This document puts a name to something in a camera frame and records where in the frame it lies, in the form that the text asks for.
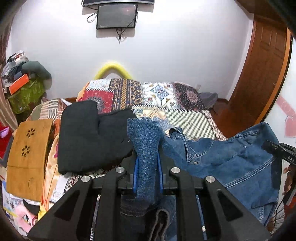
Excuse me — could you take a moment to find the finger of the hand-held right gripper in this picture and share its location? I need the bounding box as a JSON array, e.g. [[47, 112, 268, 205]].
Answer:
[[262, 140, 284, 161]]

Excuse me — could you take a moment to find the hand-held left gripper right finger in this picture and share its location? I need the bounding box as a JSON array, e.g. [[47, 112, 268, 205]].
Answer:
[[157, 153, 271, 241]]

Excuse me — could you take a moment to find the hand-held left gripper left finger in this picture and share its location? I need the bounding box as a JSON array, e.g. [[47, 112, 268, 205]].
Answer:
[[27, 153, 139, 241]]

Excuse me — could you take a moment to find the blue denim jacket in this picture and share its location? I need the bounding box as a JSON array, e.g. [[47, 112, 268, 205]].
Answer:
[[120, 117, 288, 241]]

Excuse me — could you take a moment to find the person's right hand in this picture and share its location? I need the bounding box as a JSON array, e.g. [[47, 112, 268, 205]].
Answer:
[[283, 163, 296, 194]]

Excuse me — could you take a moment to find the frosted heart-print sliding door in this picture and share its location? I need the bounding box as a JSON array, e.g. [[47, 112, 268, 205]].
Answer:
[[264, 39, 296, 149]]

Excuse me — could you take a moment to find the black folded garment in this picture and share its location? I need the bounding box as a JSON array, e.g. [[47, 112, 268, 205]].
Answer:
[[57, 100, 137, 175]]

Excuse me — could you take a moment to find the brown wooden door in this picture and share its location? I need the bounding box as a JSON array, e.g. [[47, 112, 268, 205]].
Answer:
[[228, 14, 293, 138]]

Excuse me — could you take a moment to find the patchwork patterned bedspread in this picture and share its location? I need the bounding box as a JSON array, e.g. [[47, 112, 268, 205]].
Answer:
[[38, 78, 228, 209]]

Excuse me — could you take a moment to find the grey cloth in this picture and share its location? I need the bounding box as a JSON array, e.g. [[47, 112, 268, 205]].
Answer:
[[199, 92, 218, 108]]

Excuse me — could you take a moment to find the wooden lap desk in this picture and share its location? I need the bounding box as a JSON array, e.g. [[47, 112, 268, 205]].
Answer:
[[6, 119, 54, 201]]

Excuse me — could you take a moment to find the pile of papers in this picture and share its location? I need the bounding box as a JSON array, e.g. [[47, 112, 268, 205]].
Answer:
[[2, 181, 40, 235]]

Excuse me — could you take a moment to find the red plush toy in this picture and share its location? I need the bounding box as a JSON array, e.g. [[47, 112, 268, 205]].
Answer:
[[0, 120, 11, 160]]

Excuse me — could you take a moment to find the dark green padded jacket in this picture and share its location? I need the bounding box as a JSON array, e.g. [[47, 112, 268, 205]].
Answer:
[[22, 61, 52, 90]]

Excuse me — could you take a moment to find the striped maroon curtain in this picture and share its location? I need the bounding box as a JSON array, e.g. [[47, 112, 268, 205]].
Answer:
[[0, 14, 18, 131]]

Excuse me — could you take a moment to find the orange box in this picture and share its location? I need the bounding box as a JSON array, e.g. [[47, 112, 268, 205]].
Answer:
[[9, 74, 30, 94]]

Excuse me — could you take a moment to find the pile of household clutter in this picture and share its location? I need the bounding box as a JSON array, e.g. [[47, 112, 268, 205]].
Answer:
[[1, 50, 29, 81]]

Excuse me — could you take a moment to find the yellow foam ring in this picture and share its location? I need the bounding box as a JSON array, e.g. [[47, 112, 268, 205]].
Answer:
[[94, 61, 132, 80]]

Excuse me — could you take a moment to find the black monitor cable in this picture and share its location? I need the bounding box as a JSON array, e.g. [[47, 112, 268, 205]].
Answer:
[[116, 28, 126, 43]]

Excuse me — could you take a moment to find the small black wall monitor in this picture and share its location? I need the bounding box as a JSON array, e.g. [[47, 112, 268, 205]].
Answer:
[[96, 4, 138, 30]]

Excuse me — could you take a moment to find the black wall television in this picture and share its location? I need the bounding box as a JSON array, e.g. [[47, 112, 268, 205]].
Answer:
[[82, 0, 155, 7]]

